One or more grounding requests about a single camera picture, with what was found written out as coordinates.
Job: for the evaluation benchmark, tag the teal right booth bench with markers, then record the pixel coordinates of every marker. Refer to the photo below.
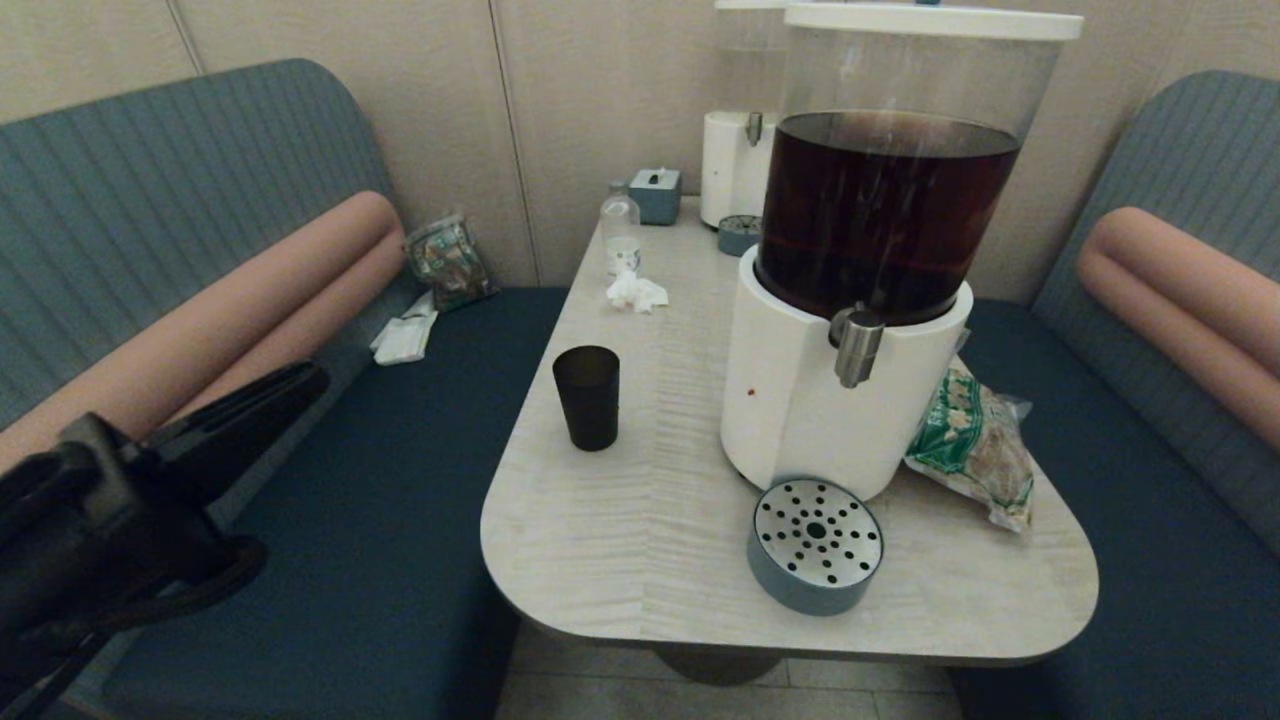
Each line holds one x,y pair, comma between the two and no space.
1150,500

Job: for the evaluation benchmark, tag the grey blue tissue box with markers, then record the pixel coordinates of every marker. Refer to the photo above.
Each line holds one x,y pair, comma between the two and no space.
655,199

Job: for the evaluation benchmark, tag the crumpled white tissue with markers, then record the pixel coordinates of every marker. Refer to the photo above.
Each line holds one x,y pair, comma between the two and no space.
635,292

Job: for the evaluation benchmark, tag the clear plastic bottle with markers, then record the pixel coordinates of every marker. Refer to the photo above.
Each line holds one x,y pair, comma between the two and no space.
620,234

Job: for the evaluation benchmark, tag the pink left bolster cushion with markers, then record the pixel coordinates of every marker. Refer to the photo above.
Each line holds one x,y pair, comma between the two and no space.
200,330

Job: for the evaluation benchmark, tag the green white snack bag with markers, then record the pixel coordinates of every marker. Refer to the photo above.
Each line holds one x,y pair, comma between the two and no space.
970,450

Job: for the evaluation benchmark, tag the black plastic cup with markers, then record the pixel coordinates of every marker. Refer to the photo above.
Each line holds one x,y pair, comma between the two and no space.
587,400

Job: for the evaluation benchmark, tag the round grey drip tray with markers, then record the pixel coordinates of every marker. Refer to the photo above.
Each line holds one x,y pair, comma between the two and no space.
800,588
736,241

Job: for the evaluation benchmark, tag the white napkin pack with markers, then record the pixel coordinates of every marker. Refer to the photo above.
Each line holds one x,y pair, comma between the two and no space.
405,339

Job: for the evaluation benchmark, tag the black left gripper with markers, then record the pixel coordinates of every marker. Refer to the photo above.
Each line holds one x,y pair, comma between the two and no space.
90,530

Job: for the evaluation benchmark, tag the dark tea beverage dispenser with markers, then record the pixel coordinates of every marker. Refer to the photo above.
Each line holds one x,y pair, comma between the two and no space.
790,400

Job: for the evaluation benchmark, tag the steel dispenser tap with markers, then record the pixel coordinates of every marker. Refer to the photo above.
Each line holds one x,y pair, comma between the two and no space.
753,129
857,345

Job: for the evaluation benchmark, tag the pink right bolster cushion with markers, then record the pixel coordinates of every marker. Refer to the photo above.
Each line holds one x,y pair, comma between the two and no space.
1190,300

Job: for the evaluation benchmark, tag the bronze table pedestal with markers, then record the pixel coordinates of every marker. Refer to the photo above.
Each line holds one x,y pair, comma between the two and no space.
718,668

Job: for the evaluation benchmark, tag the teal left booth bench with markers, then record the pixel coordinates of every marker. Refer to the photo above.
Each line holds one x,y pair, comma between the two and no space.
380,520

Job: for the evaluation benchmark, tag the brown green snack bag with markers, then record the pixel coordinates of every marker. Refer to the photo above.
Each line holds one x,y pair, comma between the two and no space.
448,264

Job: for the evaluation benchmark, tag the clear water beverage dispenser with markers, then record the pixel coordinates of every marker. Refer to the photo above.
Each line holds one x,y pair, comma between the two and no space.
728,175

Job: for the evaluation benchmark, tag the teal booth bench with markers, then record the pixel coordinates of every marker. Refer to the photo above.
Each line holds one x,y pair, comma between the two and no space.
380,520
1150,500

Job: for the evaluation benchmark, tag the pink bolster cushion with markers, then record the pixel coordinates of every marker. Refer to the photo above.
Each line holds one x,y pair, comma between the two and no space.
1190,300
200,330

